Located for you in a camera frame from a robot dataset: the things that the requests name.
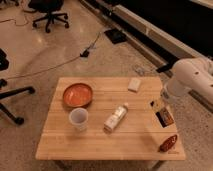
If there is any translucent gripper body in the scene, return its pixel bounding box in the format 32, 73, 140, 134
153, 86, 172, 112

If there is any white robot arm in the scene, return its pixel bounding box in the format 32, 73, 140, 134
160, 58, 213, 104

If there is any orange ceramic bowl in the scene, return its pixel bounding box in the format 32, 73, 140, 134
63, 83, 93, 108

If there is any white plastic bottle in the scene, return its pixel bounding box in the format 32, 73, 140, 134
104, 103, 129, 132

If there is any wooden table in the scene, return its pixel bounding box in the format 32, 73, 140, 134
36, 77, 186, 161

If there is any black floor mat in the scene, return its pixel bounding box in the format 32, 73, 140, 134
105, 29, 126, 44

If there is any black office chair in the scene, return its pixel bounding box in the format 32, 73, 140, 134
28, 0, 69, 33

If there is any black chair base left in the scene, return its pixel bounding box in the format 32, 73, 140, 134
0, 48, 36, 126

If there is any black floor cable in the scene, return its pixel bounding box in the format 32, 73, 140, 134
0, 30, 103, 81

